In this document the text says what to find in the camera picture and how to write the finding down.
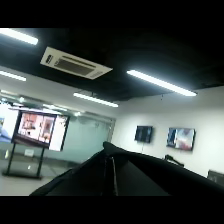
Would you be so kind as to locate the large display on stand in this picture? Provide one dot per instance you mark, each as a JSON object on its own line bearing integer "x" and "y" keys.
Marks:
{"x": 40, "y": 128}

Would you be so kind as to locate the white ceiling air conditioner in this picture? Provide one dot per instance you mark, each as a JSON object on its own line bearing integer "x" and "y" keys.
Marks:
{"x": 74, "y": 63}

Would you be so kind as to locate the long ceiling lamp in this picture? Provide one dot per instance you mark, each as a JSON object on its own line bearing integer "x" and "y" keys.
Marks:
{"x": 96, "y": 100}
{"x": 161, "y": 82}
{"x": 18, "y": 36}
{"x": 11, "y": 75}

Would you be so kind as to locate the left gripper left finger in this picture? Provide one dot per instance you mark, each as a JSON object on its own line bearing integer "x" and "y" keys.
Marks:
{"x": 85, "y": 180}

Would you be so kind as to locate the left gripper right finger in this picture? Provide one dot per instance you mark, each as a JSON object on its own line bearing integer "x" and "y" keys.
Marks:
{"x": 133, "y": 183}

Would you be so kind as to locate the wall monitor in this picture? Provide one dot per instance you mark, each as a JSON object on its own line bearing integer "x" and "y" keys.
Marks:
{"x": 143, "y": 134}
{"x": 181, "y": 138}

